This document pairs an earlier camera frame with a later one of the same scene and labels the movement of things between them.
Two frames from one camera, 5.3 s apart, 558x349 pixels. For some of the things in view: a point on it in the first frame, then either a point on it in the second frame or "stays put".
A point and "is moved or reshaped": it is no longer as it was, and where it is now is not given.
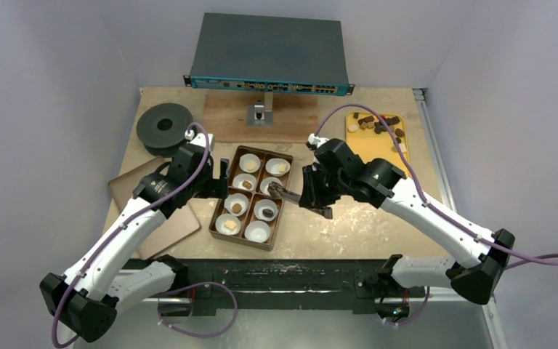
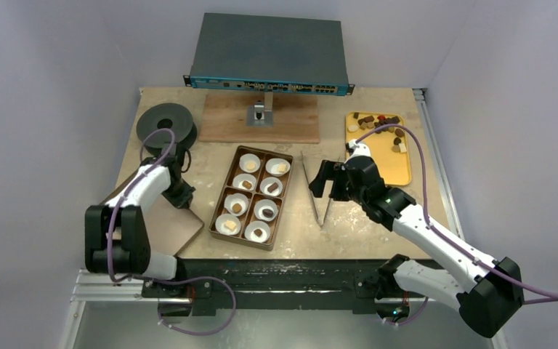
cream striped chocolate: (229, 225) stays put
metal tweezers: (280, 192) is moved or reshaped
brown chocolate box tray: (249, 215) stays put
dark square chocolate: (367, 120) stays put
